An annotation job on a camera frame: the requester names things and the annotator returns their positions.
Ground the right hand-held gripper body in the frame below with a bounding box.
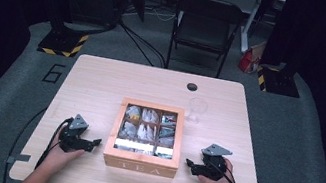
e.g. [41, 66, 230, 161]
[196, 141, 234, 183]

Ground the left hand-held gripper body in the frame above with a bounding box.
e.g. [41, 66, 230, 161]
[55, 110, 92, 156]

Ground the wooden tea box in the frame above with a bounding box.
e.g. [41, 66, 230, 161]
[100, 95, 190, 180]

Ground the person's left hand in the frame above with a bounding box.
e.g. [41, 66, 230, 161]
[40, 137, 88, 177]

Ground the assorted tea packets pile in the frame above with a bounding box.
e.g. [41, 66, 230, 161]
[113, 103, 180, 160]

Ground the grey tape piece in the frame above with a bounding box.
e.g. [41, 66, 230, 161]
[5, 151, 33, 168]

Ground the striped black stand base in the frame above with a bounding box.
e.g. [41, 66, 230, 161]
[36, 23, 90, 61]
[254, 63, 305, 99]

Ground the red bag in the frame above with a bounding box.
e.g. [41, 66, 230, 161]
[236, 38, 267, 77]

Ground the black folding chair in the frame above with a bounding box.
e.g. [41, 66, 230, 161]
[164, 0, 248, 81]

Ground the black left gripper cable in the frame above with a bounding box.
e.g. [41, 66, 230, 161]
[34, 112, 75, 175]

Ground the thin black floor cable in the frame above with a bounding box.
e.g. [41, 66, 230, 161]
[1, 101, 48, 183]

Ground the black cable grommet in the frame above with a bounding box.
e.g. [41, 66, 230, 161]
[185, 82, 200, 94]

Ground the white floor cable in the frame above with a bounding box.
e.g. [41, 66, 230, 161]
[123, 2, 178, 26]

